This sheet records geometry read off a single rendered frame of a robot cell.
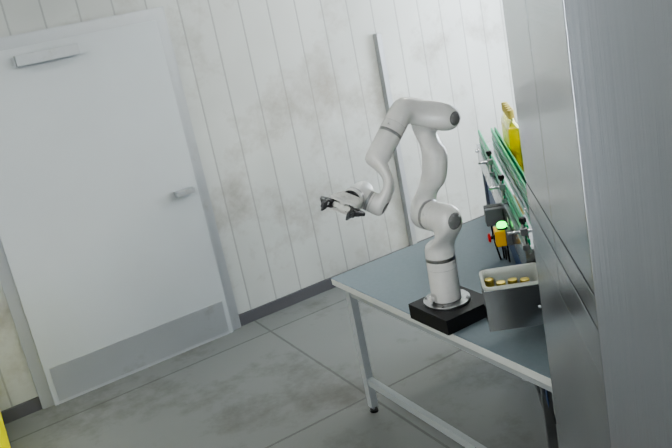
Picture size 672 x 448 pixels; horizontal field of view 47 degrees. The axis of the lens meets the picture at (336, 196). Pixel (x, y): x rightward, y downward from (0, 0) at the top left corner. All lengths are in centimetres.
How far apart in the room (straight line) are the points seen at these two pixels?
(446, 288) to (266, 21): 269
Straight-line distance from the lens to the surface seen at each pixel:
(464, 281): 351
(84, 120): 480
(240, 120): 516
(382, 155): 281
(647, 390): 144
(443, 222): 296
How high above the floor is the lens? 214
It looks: 15 degrees down
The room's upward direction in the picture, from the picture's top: 11 degrees counter-clockwise
